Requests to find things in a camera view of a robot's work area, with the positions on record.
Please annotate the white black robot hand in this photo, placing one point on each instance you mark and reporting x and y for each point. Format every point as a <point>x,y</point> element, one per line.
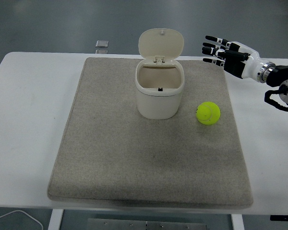
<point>248,65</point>

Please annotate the yellow-green tennis ball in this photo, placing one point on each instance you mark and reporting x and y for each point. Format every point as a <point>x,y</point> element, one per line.
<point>208,113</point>

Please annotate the cream lidded plastic bin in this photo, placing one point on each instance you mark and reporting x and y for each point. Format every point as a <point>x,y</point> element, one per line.
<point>158,104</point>

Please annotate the beige fabric mat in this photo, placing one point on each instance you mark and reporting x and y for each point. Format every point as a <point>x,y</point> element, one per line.
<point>148,153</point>

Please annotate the silver floor outlet plate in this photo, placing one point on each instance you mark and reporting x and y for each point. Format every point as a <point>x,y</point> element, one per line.
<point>102,43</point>
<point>101,51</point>

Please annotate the black table control panel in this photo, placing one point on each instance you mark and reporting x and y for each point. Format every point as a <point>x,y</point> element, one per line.
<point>284,218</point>

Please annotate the white table leg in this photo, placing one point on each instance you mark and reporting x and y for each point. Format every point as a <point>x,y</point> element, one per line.
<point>237,222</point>
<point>55,220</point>

